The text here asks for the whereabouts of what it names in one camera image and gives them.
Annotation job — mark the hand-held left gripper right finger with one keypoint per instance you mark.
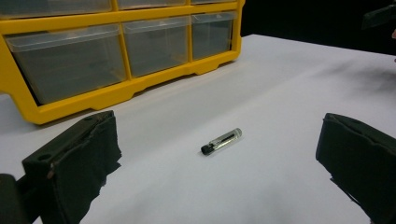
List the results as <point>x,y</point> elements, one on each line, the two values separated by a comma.
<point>358,155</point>

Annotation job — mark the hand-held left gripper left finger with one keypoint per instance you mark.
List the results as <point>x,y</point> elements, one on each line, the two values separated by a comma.
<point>74,161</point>

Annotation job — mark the yellow drawer organizer cabinet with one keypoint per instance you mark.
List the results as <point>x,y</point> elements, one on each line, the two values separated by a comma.
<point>77,100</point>

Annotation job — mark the clear glass vial black cap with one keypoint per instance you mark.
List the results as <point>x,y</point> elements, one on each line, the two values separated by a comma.
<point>221,141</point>

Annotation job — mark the clear plastic drawer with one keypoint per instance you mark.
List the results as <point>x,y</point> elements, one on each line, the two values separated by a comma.
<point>211,35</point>

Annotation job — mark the set of clear plastic drawers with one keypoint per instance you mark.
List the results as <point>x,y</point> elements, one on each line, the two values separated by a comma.
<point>68,62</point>

